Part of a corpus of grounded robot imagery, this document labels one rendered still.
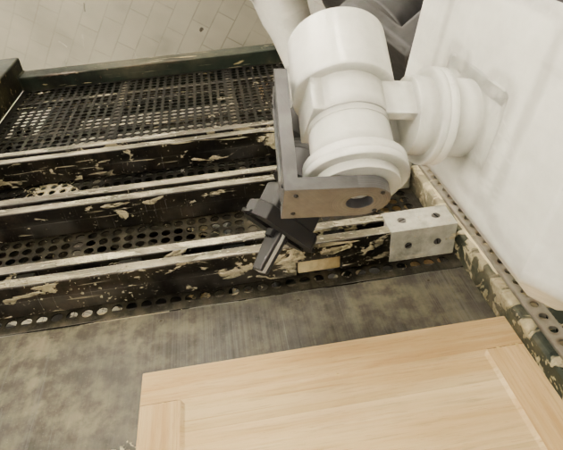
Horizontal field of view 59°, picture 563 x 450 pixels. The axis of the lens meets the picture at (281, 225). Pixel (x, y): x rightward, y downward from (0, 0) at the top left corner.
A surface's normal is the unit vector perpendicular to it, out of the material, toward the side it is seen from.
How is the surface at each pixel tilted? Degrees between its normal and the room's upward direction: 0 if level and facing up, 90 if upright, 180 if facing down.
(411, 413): 57
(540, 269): 46
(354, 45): 68
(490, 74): 23
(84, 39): 90
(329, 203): 101
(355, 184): 64
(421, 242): 90
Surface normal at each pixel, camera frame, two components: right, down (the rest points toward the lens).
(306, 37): -0.63, -0.28
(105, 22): 0.07, 0.69
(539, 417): -0.07, -0.80
